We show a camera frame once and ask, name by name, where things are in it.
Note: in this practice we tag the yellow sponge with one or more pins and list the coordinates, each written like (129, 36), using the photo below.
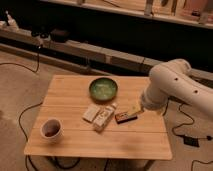
(136, 109)

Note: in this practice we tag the green ceramic bowl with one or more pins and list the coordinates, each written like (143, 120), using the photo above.
(103, 89)

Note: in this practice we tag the black device on ledge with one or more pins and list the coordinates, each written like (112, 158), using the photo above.
(59, 35)

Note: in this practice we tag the wooden table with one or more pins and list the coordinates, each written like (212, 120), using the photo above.
(67, 99)

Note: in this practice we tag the white spray bottle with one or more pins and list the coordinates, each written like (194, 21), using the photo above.
(12, 22)

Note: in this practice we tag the brown chocolate bar box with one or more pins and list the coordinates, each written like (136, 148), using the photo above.
(124, 117)

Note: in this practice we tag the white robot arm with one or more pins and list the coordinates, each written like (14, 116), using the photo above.
(172, 79)

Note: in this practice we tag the black power adapter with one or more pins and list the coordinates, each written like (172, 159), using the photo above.
(191, 141)

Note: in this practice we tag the small white box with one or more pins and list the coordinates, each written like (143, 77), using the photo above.
(91, 112)

